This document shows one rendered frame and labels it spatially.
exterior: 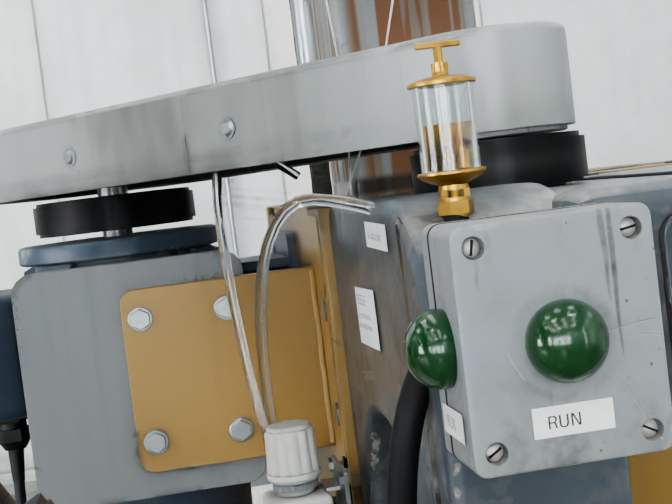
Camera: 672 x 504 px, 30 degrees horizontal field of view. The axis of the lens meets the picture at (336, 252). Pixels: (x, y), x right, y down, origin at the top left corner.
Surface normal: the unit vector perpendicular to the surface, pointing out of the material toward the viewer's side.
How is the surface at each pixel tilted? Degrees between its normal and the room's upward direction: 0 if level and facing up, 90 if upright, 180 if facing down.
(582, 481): 90
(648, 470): 90
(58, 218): 90
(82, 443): 90
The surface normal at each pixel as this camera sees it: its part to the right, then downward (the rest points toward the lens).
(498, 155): -0.11, 0.07
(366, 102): -0.67, 0.12
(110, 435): 0.15, 0.04
